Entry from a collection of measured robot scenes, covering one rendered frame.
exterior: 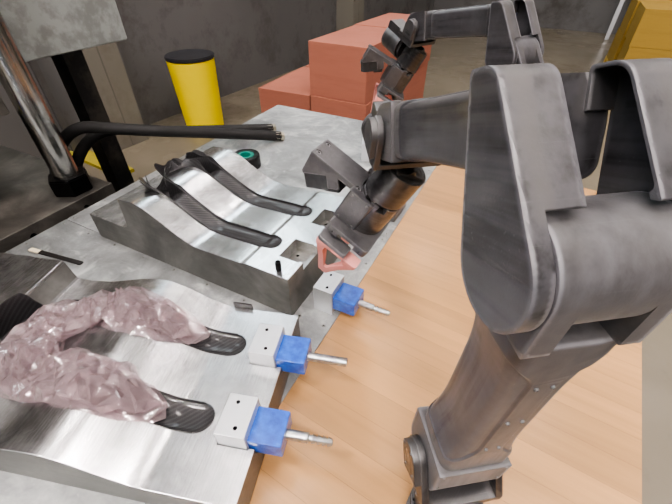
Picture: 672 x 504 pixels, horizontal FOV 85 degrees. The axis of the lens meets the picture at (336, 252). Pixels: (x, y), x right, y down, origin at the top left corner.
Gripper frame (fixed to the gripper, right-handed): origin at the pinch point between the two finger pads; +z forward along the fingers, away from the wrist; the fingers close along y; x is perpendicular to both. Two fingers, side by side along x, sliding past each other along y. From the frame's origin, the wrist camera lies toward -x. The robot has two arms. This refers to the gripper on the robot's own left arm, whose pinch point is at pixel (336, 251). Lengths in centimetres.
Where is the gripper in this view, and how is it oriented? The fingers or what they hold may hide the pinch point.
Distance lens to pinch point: 58.6
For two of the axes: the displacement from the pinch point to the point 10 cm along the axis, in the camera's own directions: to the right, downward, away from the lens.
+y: -4.6, 5.8, -6.7
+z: -4.3, 5.2, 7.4
